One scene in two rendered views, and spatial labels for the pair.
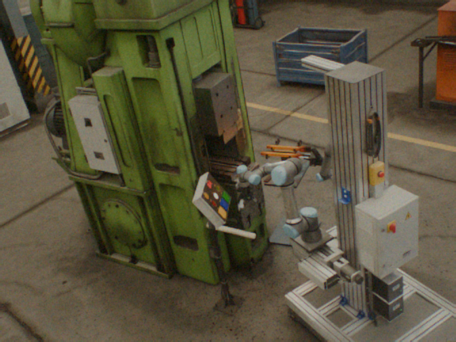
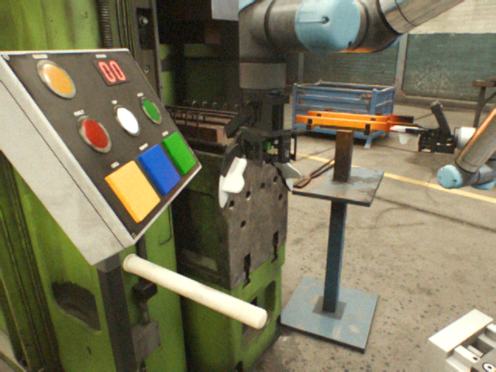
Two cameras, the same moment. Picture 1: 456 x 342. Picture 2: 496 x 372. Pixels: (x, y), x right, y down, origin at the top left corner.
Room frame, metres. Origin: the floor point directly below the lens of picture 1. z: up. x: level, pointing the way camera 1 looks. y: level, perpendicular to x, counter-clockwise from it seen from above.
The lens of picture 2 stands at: (2.78, -0.03, 1.20)
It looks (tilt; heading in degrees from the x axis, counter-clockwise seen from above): 21 degrees down; 355
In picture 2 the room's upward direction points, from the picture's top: straight up
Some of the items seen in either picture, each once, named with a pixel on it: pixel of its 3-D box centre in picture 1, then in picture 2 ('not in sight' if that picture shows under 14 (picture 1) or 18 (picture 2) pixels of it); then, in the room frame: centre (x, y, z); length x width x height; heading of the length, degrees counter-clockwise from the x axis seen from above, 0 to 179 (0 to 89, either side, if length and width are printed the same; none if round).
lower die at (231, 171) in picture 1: (216, 167); (186, 123); (4.04, 0.09, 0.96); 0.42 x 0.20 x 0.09; 52
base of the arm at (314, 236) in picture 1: (311, 231); not in sight; (3.06, -0.49, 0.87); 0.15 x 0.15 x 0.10
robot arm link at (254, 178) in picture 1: (253, 177); (320, 24); (3.33, -0.17, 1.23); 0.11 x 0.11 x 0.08; 34
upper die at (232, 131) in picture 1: (208, 130); (178, 6); (4.04, 0.09, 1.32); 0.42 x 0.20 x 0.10; 52
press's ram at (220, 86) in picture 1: (205, 100); not in sight; (4.08, 0.07, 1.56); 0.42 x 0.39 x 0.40; 52
